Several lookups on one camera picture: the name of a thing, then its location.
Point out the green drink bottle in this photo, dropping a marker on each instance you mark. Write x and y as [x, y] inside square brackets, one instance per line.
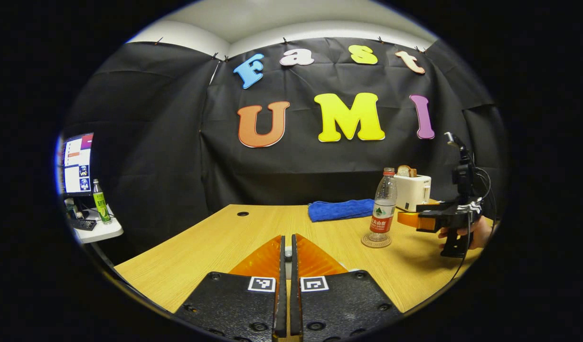
[101, 204]

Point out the round brown coaster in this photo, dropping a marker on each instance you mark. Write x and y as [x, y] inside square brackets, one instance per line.
[376, 243]

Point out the blue towel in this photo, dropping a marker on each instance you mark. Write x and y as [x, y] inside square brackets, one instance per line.
[341, 210]

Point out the computer monitor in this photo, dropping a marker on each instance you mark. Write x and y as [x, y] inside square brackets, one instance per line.
[78, 164]

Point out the white side table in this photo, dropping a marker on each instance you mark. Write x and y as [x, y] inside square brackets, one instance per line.
[104, 232]

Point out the black keyboard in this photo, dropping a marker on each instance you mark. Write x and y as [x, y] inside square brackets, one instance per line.
[84, 224]

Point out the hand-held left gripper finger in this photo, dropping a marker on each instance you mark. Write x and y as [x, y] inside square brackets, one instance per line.
[294, 294]
[282, 285]

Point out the white toaster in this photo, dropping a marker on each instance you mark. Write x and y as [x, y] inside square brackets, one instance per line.
[412, 192]

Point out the white teacup lid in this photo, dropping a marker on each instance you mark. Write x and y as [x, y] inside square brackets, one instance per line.
[288, 254]

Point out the black backdrop cloth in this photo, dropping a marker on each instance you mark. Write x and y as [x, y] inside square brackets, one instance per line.
[154, 142]

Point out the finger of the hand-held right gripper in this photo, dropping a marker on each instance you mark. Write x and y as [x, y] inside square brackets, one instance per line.
[429, 221]
[436, 206]

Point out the toast slice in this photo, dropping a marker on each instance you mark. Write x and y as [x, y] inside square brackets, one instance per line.
[405, 171]

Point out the clear plastic water bottle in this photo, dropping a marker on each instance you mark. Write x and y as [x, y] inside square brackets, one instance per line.
[383, 209]

